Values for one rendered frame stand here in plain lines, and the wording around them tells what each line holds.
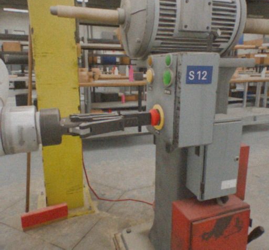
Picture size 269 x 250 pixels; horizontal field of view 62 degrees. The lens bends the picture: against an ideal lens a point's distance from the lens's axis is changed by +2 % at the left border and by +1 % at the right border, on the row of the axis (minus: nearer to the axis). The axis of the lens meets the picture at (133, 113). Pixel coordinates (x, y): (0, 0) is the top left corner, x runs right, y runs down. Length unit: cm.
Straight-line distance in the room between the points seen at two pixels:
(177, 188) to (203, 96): 46
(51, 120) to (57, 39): 121
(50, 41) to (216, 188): 129
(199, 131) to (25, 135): 34
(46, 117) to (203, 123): 32
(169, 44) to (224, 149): 38
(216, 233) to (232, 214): 8
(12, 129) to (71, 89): 120
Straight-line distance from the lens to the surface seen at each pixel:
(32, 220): 183
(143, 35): 69
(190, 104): 48
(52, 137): 45
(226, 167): 81
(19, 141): 44
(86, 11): 75
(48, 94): 162
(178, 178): 85
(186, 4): 73
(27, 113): 45
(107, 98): 564
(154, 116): 51
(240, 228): 95
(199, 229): 83
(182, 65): 46
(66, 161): 175
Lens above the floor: 109
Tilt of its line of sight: 12 degrees down
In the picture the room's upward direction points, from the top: straight up
